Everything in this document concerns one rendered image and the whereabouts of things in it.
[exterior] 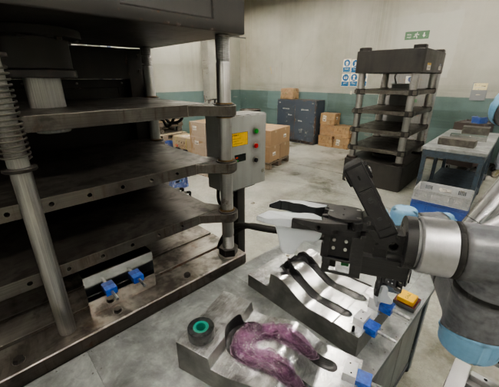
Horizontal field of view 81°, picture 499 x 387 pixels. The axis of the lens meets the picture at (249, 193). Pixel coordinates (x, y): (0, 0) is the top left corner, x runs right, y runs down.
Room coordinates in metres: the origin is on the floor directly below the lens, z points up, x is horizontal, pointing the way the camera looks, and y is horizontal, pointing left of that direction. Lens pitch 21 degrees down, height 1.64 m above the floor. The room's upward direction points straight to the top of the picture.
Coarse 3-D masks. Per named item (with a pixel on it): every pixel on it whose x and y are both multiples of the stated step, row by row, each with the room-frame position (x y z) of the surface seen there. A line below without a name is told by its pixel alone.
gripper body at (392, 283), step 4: (408, 272) 0.77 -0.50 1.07; (376, 276) 0.80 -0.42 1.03; (408, 276) 0.79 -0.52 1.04; (384, 280) 0.79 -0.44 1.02; (388, 280) 0.79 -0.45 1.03; (392, 280) 0.78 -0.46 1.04; (396, 280) 0.76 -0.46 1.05; (408, 280) 0.79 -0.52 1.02; (388, 284) 0.78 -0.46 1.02; (392, 284) 0.78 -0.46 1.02; (396, 284) 0.78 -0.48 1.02; (400, 284) 0.76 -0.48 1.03; (404, 284) 0.78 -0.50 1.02; (396, 288) 0.76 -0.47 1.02; (400, 288) 0.76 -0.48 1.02; (400, 292) 0.75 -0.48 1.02
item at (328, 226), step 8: (296, 224) 0.35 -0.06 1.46; (304, 224) 0.35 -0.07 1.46; (312, 224) 0.34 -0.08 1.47; (320, 224) 0.34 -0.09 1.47; (328, 224) 0.34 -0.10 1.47; (336, 224) 0.34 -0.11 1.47; (344, 224) 0.34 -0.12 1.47; (320, 232) 0.34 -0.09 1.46; (328, 232) 0.34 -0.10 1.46; (336, 232) 0.34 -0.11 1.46
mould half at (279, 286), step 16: (288, 256) 1.18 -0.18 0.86; (320, 256) 1.07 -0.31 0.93; (256, 272) 1.06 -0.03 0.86; (272, 272) 1.06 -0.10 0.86; (304, 272) 0.97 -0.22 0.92; (256, 288) 1.01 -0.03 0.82; (272, 288) 0.94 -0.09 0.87; (288, 288) 0.89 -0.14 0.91; (320, 288) 0.92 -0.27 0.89; (352, 288) 0.92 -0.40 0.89; (368, 288) 0.92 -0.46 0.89; (288, 304) 0.88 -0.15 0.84; (304, 304) 0.84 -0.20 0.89; (320, 304) 0.84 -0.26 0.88; (352, 304) 0.83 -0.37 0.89; (304, 320) 0.83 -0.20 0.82; (320, 320) 0.78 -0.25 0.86; (336, 320) 0.76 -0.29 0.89; (384, 320) 0.84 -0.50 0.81; (336, 336) 0.73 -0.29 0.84; (352, 336) 0.70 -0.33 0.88; (368, 336) 0.75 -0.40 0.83; (352, 352) 0.69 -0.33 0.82
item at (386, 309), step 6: (372, 294) 0.83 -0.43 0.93; (372, 300) 0.81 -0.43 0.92; (372, 306) 0.81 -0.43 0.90; (378, 306) 0.80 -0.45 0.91; (384, 306) 0.79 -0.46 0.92; (390, 306) 0.78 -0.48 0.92; (384, 312) 0.78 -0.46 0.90; (390, 312) 0.77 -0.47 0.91; (396, 312) 0.77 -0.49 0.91; (408, 318) 0.74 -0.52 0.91
